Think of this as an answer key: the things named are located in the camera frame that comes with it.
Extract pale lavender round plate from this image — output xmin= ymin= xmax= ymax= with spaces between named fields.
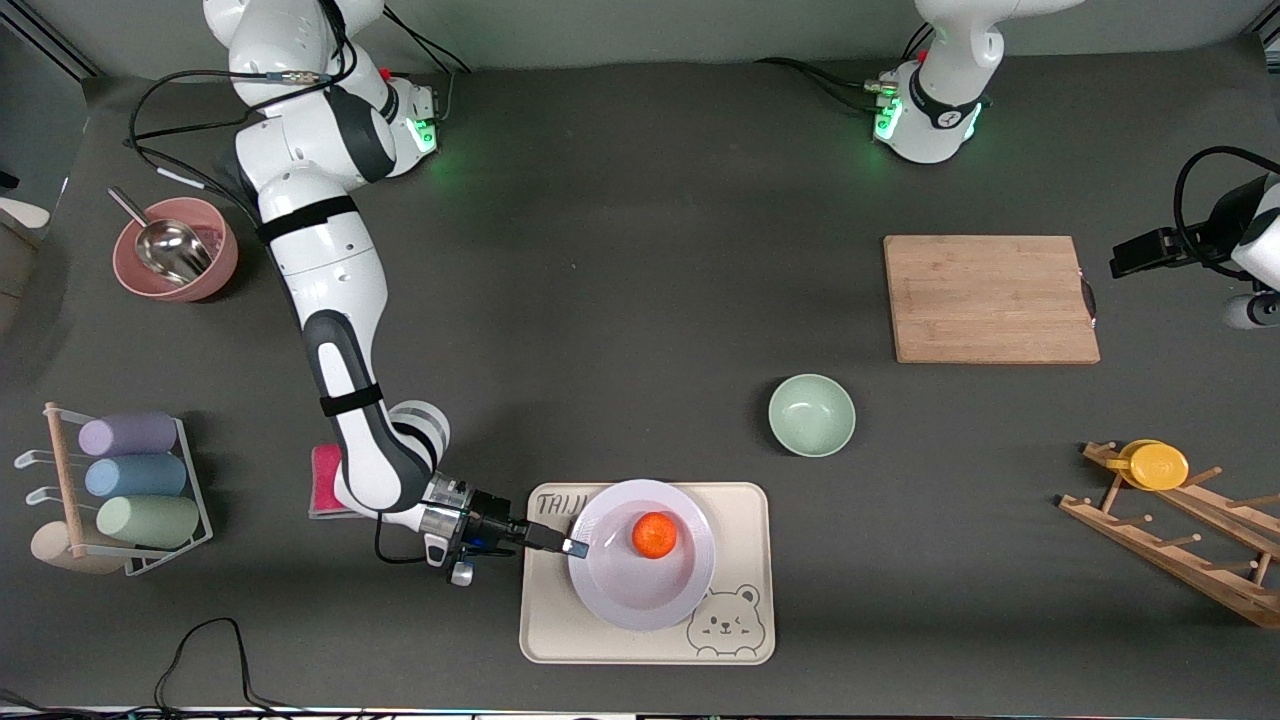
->
xmin=567 ymin=479 xmax=717 ymax=632

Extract orange fruit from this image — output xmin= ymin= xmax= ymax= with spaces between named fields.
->
xmin=632 ymin=512 xmax=678 ymax=559

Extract cream tray with bear print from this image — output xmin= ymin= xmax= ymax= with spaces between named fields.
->
xmin=519 ymin=482 xmax=777 ymax=666

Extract wooden cutting board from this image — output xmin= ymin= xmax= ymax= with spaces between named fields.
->
xmin=883 ymin=235 xmax=1102 ymax=365

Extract pink folded cloth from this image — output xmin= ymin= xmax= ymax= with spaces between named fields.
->
xmin=308 ymin=445 xmax=347 ymax=520

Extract dark grey table mat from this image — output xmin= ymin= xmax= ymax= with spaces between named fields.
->
xmin=0 ymin=35 xmax=1280 ymax=713

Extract yellow cup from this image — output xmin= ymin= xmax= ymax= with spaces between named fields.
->
xmin=1105 ymin=440 xmax=1191 ymax=492

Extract pale green bowl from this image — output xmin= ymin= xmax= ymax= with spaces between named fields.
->
xmin=768 ymin=374 xmax=857 ymax=459

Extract wooden peg drying rack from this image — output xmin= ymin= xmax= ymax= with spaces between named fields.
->
xmin=1058 ymin=440 xmax=1280 ymax=631

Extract green cup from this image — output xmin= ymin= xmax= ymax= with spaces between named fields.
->
xmin=96 ymin=495 xmax=201 ymax=550

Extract blue cup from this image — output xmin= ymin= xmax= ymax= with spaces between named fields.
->
xmin=84 ymin=455 xmax=189 ymax=499

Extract purple cup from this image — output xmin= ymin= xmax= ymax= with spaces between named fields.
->
xmin=78 ymin=413 xmax=179 ymax=458

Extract pink bowl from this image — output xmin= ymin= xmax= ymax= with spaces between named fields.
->
xmin=112 ymin=196 xmax=240 ymax=303

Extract metal scoop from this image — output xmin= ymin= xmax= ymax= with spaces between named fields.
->
xmin=108 ymin=186 xmax=213 ymax=286

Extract beige cup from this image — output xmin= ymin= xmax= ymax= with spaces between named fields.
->
xmin=30 ymin=520 xmax=126 ymax=576

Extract black floor cable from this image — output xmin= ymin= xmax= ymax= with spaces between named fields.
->
xmin=0 ymin=617 xmax=401 ymax=720

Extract black left arm base cables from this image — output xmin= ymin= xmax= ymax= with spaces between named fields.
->
xmin=755 ymin=25 xmax=936 ymax=113

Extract black arm base cables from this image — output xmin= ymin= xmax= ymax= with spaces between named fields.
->
xmin=380 ymin=5 xmax=473 ymax=126
xmin=755 ymin=25 xmax=936 ymax=113

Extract white wire cup rack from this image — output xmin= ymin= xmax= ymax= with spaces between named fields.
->
xmin=14 ymin=402 xmax=214 ymax=578

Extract black right arm base cables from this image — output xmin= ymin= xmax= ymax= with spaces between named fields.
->
xmin=380 ymin=5 xmax=473 ymax=126

